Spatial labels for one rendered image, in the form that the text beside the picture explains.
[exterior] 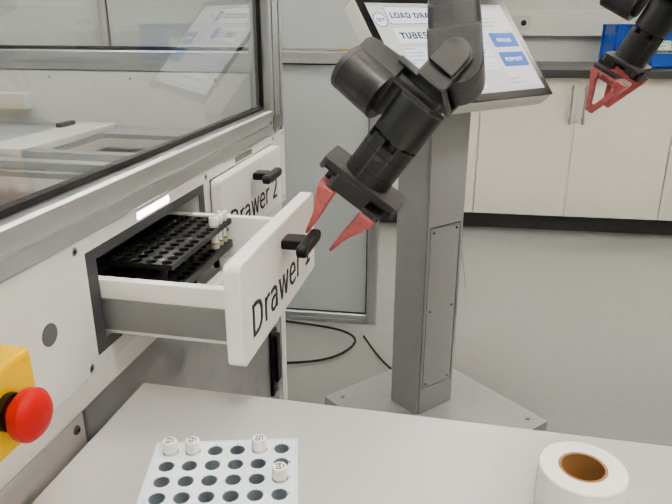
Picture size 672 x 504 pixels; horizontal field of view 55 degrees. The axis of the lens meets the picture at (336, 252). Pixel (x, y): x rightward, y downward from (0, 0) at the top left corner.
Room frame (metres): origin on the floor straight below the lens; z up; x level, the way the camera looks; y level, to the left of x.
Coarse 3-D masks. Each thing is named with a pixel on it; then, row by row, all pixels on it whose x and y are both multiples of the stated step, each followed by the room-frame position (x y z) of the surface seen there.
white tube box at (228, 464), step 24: (192, 456) 0.45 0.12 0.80; (216, 456) 0.45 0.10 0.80; (240, 456) 0.45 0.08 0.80; (264, 456) 0.45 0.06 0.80; (288, 456) 0.45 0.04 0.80; (144, 480) 0.42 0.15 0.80; (168, 480) 0.43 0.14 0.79; (192, 480) 0.43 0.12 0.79; (216, 480) 0.43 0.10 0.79; (240, 480) 0.43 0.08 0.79; (264, 480) 0.42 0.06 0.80; (288, 480) 0.42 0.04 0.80
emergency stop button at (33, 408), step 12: (24, 396) 0.39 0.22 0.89; (36, 396) 0.40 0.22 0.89; (48, 396) 0.41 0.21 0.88; (12, 408) 0.39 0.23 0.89; (24, 408) 0.39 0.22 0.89; (36, 408) 0.40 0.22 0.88; (48, 408) 0.41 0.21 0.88; (12, 420) 0.38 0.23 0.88; (24, 420) 0.38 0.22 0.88; (36, 420) 0.39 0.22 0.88; (48, 420) 0.41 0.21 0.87; (12, 432) 0.38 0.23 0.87; (24, 432) 0.38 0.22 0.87; (36, 432) 0.39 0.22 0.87
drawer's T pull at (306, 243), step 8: (312, 232) 0.71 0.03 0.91; (320, 232) 0.73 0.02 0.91; (288, 240) 0.69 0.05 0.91; (296, 240) 0.69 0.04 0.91; (304, 240) 0.69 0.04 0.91; (312, 240) 0.69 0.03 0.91; (288, 248) 0.69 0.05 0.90; (296, 248) 0.66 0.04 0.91; (304, 248) 0.66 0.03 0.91; (312, 248) 0.69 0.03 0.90; (304, 256) 0.66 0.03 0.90
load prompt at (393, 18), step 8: (384, 8) 1.61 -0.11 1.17; (392, 8) 1.63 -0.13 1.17; (400, 8) 1.64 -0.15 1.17; (408, 8) 1.66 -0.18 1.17; (416, 8) 1.67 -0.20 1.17; (424, 8) 1.69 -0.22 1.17; (392, 16) 1.61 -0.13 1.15; (400, 16) 1.62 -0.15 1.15; (408, 16) 1.64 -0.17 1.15; (416, 16) 1.65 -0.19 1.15; (424, 16) 1.67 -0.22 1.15
